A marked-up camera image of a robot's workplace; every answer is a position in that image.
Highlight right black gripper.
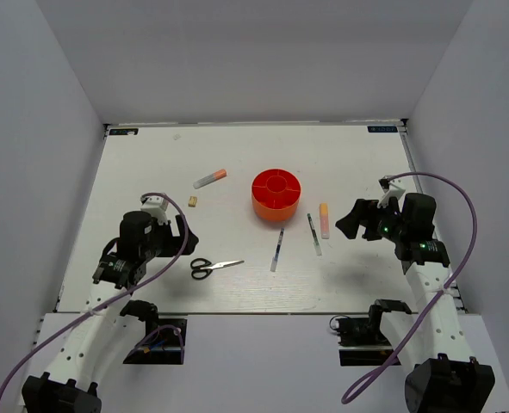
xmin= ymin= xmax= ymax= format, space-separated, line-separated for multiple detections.
xmin=336 ymin=197 xmax=408 ymax=242

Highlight green gel pen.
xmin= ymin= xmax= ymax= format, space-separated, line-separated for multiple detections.
xmin=307 ymin=213 xmax=322 ymax=256

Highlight orange-capped highlighter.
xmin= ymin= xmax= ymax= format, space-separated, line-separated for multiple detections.
xmin=193 ymin=169 xmax=227 ymax=189

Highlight blue gel pen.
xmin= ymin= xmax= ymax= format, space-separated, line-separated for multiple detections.
xmin=270 ymin=227 xmax=285 ymax=272

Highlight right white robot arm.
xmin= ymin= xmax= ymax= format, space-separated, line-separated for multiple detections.
xmin=335 ymin=193 xmax=495 ymax=412

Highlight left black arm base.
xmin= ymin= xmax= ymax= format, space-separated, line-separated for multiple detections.
xmin=123 ymin=317 xmax=188 ymax=366

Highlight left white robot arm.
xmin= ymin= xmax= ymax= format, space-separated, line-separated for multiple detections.
xmin=22 ymin=206 xmax=199 ymax=412

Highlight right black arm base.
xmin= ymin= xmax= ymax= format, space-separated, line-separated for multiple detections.
xmin=329 ymin=315 xmax=393 ymax=367

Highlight orange round compartment container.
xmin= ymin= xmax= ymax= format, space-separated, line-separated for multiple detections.
xmin=251 ymin=169 xmax=301 ymax=222

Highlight right blue corner label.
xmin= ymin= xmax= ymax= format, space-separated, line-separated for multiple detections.
xmin=367 ymin=125 xmax=398 ymax=133

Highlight blue corner label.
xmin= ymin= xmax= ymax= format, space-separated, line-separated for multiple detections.
xmin=367 ymin=125 xmax=398 ymax=133
xmin=109 ymin=128 xmax=139 ymax=136

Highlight left blue corner label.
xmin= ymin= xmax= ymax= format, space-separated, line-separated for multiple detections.
xmin=109 ymin=128 xmax=139 ymax=136

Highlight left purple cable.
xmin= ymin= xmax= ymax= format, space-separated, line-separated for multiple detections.
xmin=0 ymin=192 xmax=190 ymax=413

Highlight purple cable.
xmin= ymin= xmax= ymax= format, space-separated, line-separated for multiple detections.
xmin=0 ymin=192 xmax=190 ymax=413
xmin=341 ymin=171 xmax=477 ymax=405

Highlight black-handled scissors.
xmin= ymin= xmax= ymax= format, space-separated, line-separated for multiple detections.
xmin=190 ymin=258 xmax=244 ymax=280

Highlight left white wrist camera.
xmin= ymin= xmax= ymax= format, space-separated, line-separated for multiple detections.
xmin=140 ymin=195 xmax=169 ymax=225

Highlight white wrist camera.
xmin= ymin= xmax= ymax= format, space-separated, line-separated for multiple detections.
xmin=140 ymin=195 xmax=169 ymax=225
xmin=377 ymin=176 xmax=406 ymax=209

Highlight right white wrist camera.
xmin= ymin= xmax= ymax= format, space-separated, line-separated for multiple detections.
xmin=377 ymin=176 xmax=406 ymax=209

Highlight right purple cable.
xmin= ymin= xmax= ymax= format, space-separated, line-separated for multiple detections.
xmin=341 ymin=171 xmax=477 ymax=405

